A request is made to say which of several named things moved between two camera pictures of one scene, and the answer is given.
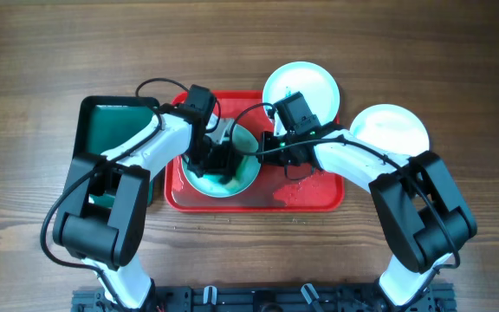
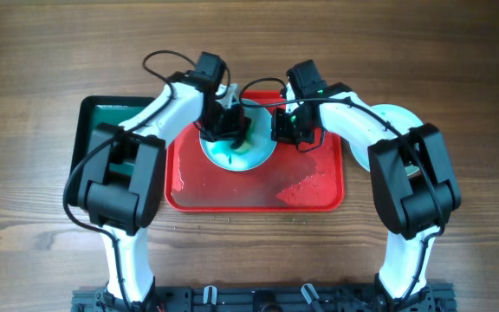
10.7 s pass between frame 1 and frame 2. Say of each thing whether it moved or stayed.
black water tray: stayed
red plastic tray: stayed
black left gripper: moved
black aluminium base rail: stayed
